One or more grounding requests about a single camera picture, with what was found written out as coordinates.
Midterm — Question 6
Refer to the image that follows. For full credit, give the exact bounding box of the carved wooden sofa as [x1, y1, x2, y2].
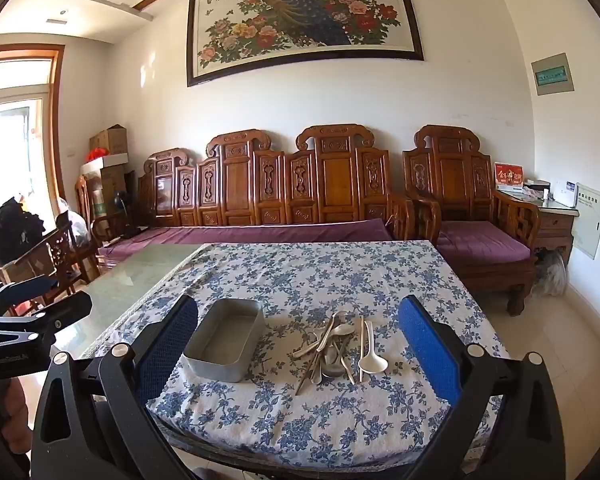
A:
[137, 122, 416, 243]

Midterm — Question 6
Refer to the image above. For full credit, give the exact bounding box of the wooden side table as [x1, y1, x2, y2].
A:
[522, 199, 581, 266]

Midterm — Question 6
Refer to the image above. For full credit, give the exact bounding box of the red framed card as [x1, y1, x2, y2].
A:
[494, 161, 526, 191]

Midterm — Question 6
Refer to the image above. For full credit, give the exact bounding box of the grey wall box green label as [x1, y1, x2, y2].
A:
[531, 52, 575, 97]

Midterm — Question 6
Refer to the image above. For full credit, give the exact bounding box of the white flat box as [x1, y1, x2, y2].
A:
[80, 152, 129, 171]

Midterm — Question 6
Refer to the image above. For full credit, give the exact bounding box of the black clothing pile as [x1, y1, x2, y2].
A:
[0, 197, 46, 267]

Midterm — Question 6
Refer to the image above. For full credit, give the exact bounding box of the carved wooden armchair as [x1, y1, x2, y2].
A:
[402, 125, 541, 317]

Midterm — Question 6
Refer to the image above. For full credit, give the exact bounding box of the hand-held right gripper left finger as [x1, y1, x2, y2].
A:
[30, 294, 201, 480]

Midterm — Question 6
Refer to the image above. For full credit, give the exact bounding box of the blue floral tablecloth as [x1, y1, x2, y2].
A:
[80, 240, 513, 456]

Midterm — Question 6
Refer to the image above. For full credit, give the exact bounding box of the white plastic bag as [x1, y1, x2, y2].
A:
[55, 207, 92, 249]

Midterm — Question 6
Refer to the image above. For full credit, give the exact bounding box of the purple armchair cushion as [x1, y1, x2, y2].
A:
[436, 220, 533, 263]

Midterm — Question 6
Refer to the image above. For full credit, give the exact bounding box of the framed peacock flower painting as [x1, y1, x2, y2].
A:
[186, 0, 425, 88]

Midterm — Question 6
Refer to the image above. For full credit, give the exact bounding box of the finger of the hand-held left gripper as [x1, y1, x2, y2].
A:
[0, 274, 61, 317]
[0, 291, 94, 346]

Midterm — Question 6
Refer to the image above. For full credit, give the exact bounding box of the wooden chair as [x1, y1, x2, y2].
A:
[0, 220, 101, 306]
[75, 175, 117, 242]

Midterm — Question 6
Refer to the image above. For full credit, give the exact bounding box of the white electrical panel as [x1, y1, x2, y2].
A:
[571, 182, 600, 261]

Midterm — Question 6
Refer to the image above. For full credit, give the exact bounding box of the grey metal tin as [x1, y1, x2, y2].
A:
[182, 298, 266, 383]

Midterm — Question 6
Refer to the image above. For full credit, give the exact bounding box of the clear plastic bag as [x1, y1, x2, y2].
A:
[532, 250, 569, 299]

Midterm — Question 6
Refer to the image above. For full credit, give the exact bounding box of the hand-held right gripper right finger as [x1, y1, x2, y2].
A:
[398, 295, 569, 480]

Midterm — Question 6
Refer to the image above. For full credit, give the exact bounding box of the wooden window frame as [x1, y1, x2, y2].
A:
[0, 44, 67, 202]

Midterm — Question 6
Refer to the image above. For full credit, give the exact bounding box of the person's left hand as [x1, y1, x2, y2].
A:
[0, 377, 31, 461]

